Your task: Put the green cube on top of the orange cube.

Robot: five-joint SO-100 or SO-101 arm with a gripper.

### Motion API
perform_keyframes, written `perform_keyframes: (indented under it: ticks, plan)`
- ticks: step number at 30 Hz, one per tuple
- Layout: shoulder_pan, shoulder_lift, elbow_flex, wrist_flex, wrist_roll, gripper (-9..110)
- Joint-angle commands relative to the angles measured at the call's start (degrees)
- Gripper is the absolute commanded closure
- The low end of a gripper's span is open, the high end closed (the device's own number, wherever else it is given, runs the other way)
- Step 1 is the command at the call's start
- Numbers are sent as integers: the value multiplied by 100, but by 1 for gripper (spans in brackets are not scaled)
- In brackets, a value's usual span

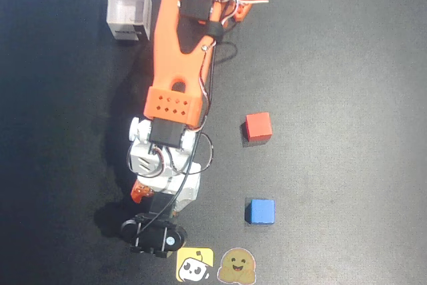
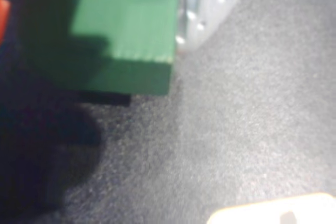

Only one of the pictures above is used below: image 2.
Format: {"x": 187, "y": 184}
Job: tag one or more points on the yellow robot face sticker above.
{"x": 262, "y": 212}

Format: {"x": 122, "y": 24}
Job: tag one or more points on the green cube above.
{"x": 136, "y": 19}

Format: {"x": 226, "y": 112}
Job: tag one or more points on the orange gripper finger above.
{"x": 4, "y": 11}

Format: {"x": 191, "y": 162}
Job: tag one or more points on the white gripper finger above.
{"x": 212, "y": 6}

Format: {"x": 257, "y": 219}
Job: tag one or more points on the black table mat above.
{"x": 236, "y": 116}

